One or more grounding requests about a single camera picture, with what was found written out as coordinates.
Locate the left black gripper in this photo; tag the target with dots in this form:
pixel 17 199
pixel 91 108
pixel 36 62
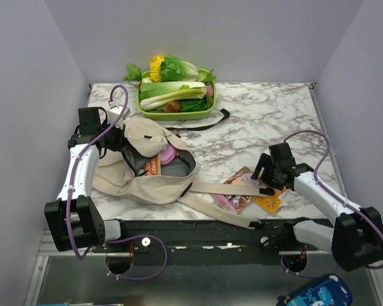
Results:
pixel 121 140

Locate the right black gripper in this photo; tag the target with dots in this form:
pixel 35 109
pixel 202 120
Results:
pixel 265 161

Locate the orange yellow book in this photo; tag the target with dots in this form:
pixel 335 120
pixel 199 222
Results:
pixel 271 204

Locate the pink fairy book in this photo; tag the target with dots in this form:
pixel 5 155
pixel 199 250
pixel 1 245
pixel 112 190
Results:
pixel 240 192

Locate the beige canvas backpack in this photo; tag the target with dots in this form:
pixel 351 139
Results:
pixel 121 174

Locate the orange treehouse book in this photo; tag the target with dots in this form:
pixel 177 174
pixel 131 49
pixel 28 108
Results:
pixel 153 166

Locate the pink pencil case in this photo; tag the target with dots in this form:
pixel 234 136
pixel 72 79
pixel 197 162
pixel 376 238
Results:
pixel 168 154

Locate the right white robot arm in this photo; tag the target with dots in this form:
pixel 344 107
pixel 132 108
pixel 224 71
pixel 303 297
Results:
pixel 355 238

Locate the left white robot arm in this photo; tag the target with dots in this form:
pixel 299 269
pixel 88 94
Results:
pixel 73 219

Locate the napa cabbage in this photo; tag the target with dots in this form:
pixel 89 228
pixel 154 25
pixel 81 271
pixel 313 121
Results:
pixel 158 94

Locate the brown mushroom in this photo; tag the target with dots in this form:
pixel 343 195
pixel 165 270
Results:
pixel 172 107

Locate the yellow corn flower vegetable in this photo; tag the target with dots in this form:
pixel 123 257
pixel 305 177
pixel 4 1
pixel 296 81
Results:
pixel 155 65

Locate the green vegetable tray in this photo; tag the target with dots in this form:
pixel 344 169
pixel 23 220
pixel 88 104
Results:
pixel 177 100

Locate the green leafy lettuce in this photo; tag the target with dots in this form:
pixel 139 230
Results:
pixel 174 69

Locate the blue pencil case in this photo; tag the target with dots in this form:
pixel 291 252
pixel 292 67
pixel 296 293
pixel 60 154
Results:
pixel 327 290

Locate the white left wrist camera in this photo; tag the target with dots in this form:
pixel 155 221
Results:
pixel 118 114

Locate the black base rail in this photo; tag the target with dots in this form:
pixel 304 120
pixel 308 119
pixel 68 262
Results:
pixel 203 243

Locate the aluminium frame rail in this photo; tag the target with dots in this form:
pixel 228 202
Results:
pixel 109 275

